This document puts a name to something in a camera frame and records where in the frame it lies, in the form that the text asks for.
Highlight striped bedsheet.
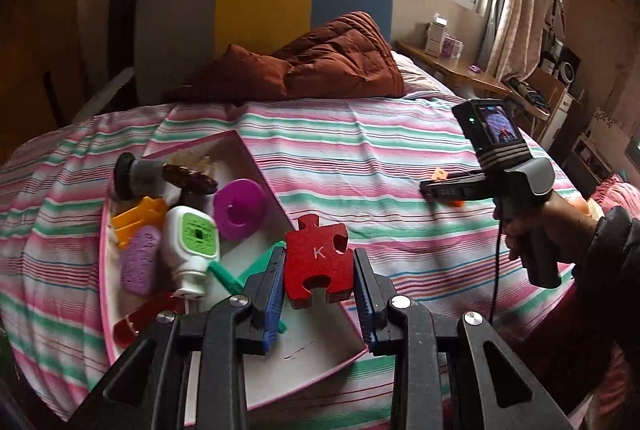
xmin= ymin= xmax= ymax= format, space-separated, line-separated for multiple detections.
xmin=0 ymin=95 xmax=601 ymax=421

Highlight green white plastic grinder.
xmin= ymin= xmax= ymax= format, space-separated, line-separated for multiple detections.
xmin=160 ymin=205 xmax=221 ymax=303

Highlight cardboard box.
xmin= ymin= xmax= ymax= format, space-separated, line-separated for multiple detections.
xmin=525 ymin=69 xmax=567 ymax=146

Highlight brown quilted duvet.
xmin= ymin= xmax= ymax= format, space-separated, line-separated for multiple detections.
xmin=165 ymin=11 xmax=406 ymax=103

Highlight person's right forearm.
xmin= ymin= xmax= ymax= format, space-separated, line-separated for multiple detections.
xmin=575 ymin=205 xmax=640 ymax=361

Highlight grey yellow blue headboard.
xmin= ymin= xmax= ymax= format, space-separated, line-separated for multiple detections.
xmin=135 ymin=0 xmax=393 ymax=103

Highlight person's right hand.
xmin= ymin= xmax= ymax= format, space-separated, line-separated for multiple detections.
xmin=492 ymin=195 xmax=601 ymax=278

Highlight brown spiky brush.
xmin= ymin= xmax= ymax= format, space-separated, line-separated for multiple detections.
xmin=161 ymin=150 xmax=221 ymax=206

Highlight black grey cylinder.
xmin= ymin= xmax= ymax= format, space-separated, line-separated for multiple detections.
xmin=112 ymin=152 xmax=168 ymax=201

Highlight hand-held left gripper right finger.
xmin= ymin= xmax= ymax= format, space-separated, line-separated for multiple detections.
xmin=352 ymin=247 xmax=576 ymax=430

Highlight orange building blocks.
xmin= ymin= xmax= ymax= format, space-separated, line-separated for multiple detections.
xmin=431 ymin=166 xmax=467 ymax=209

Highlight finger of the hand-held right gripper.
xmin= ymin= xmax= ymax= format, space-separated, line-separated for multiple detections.
xmin=419 ymin=171 xmax=493 ymax=207

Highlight wooden shelf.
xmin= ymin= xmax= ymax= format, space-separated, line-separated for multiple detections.
xmin=395 ymin=41 xmax=551 ymax=121

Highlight black white appliance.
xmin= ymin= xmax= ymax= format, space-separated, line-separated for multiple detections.
xmin=540 ymin=36 xmax=582 ymax=86

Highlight teal green plastic holder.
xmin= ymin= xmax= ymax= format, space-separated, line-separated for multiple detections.
xmin=207 ymin=244 xmax=291 ymax=336

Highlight black cable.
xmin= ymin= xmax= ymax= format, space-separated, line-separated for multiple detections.
xmin=487 ymin=210 xmax=503 ymax=326

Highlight wooden wardrobe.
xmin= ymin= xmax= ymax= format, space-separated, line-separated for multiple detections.
xmin=0 ymin=0 xmax=116 ymax=146

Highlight pink fleece cloth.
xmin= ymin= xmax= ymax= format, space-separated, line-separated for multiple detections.
xmin=590 ymin=175 xmax=640 ymax=221

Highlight orange plastic clip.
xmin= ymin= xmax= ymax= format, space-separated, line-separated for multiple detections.
xmin=111 ymin=196 xmax=169 ymax=251

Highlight pink white cardboard tray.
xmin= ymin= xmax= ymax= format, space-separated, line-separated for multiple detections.
xmin=99 ymin=130 xmax=368 ymax=426

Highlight white pillow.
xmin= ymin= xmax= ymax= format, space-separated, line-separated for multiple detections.
xmin=390 ymin=50 xmax=458 ymax=100

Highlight purple oval sponge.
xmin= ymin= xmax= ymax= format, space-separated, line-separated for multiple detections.
xmin=120 ymin=226 xmax=163 ymax=296

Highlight red puzzle piece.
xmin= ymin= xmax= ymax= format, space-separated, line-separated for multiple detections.
xmin=284 ymin=214 xmax=358 ymax=311

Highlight low shelf unit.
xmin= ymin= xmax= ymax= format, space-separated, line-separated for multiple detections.
xmin=570 ymin=107 xmax=640 ymax=191

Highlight white box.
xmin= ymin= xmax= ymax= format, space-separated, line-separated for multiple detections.
xmin=425 ymin=16 xmax=448 ymax=57

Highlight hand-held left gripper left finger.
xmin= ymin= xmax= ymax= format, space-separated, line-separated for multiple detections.
xmin=65 ymin=247 xmax=287 ymax=430

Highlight peach round object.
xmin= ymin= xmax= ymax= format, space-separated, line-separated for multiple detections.
xmin=572 ymin=195 xmax=601 ymax=218

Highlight red shiny cylinder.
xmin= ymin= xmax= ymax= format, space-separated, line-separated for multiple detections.
xmin=112 ymin=292 xmax=186 ymax=348

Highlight purple box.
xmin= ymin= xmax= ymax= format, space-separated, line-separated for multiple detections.
xmin=440 ymin=35 xmax=463 ymax=59

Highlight white bed rail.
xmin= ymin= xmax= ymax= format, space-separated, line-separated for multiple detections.
xmin=75 ymin=67 xmax=138 ymax=121

